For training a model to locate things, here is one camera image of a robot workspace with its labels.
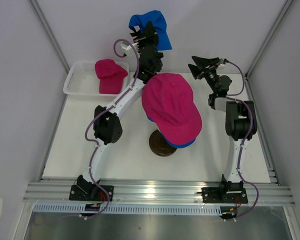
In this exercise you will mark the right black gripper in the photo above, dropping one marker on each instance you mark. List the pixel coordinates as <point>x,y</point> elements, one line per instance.
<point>203,63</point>

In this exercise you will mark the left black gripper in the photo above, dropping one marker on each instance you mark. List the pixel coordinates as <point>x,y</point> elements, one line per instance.
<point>151,36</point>

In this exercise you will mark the pink baseball cap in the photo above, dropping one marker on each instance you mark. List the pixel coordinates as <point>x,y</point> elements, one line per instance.
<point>168,101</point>

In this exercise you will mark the blue baseball cap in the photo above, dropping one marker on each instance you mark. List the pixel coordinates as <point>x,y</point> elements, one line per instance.
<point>178,146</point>

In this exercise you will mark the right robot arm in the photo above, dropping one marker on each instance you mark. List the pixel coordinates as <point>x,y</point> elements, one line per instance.
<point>240,126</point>

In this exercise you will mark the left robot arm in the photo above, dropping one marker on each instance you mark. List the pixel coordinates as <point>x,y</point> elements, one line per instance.
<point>107,119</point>

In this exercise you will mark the white plastic basket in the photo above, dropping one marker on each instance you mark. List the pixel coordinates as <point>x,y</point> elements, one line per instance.
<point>82,80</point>

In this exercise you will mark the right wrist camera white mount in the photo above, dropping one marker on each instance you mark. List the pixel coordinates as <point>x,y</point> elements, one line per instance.
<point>220,62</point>

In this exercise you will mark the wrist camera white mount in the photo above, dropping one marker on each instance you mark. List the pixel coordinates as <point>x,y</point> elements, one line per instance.
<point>220,62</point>
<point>128,50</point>

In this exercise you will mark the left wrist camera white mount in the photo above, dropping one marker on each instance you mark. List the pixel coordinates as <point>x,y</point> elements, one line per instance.
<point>128,50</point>

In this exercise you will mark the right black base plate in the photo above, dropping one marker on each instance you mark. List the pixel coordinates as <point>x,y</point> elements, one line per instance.
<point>215,195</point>

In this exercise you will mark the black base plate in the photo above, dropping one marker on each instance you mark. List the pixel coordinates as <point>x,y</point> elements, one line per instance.
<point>215,195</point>
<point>95,195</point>

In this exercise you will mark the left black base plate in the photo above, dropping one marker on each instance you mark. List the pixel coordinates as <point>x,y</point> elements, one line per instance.
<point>95,195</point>

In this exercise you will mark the white slotted cable duct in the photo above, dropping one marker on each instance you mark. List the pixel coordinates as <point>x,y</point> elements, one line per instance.
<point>138,209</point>

